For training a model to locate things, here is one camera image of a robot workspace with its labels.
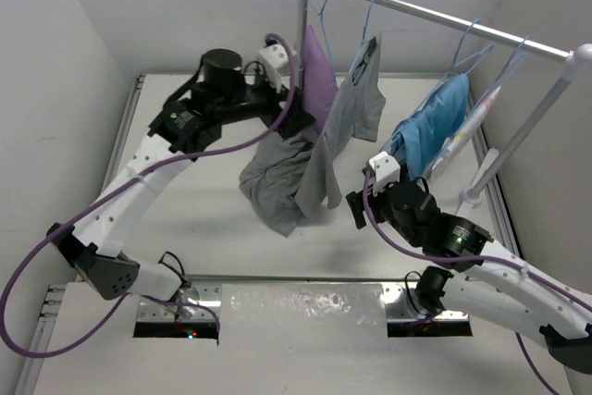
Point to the light blue t shirt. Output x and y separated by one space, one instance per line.
418 139

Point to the floral white garment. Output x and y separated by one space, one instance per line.
463 134

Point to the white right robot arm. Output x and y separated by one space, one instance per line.
470 271

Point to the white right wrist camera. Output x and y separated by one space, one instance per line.
385 170

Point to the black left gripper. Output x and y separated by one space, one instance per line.
296 114

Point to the white front cover board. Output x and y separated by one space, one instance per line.
287 339

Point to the grey t shirt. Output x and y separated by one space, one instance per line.
288 180

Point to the purple t shirt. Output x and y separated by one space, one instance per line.
319 82

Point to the blue hanger under floral garment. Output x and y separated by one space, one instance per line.
513 62

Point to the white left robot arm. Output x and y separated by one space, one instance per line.
190 120

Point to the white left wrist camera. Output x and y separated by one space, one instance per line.
275 61

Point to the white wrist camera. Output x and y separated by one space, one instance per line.
275 61
385 170

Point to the blue hanger under purple shirt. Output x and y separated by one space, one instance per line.
319 10

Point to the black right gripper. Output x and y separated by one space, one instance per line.
356 201

